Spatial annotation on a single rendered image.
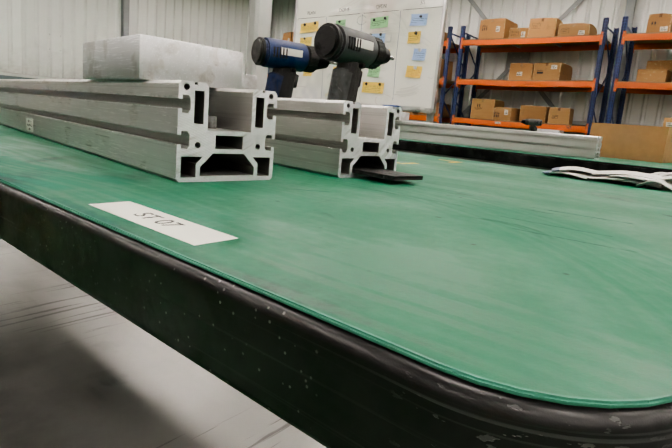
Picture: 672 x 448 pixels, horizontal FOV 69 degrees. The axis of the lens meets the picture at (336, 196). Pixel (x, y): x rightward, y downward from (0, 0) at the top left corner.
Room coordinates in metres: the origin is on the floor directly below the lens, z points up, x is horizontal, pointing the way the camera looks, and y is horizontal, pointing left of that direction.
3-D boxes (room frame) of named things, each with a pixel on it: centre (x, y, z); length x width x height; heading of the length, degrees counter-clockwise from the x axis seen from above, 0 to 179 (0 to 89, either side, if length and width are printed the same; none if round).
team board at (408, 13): (4.16, -0.10, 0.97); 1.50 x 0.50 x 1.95; 51
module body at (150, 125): (0.73, 0.38, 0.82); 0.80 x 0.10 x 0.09; 44
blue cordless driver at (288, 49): (1.09, 0.11, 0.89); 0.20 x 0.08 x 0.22; 123
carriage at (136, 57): (0.55, 0.20, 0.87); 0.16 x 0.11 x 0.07; 44
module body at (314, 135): (0.86, 0.24, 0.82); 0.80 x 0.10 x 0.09; 44
